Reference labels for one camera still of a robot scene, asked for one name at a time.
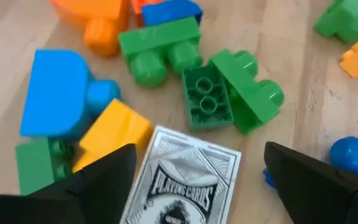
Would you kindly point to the dark green hollow brick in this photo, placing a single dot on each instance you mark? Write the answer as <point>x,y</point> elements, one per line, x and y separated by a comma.
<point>207,99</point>

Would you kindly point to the black white playing card box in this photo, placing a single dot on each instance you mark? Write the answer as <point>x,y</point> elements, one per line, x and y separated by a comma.
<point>182,174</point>

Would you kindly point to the green small-stud brick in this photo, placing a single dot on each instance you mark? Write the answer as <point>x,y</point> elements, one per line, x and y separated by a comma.
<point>39,165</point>

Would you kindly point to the light blue rounded brick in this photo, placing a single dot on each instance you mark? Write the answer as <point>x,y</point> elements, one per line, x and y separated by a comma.
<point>54,93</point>

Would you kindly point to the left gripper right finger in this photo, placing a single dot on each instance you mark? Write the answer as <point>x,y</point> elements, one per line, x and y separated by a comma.
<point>315,202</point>

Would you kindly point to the green two-stud brick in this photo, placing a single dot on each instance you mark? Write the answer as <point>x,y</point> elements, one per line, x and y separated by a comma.
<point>157,46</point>
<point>247,90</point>

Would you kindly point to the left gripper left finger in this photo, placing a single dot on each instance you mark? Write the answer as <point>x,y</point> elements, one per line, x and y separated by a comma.
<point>98,199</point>

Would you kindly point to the dark blue rounded brick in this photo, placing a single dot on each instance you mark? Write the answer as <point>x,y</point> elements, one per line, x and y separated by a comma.
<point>169,11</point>

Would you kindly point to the orange sloped brick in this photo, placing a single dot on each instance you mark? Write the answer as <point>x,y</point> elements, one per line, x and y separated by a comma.
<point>98,18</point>

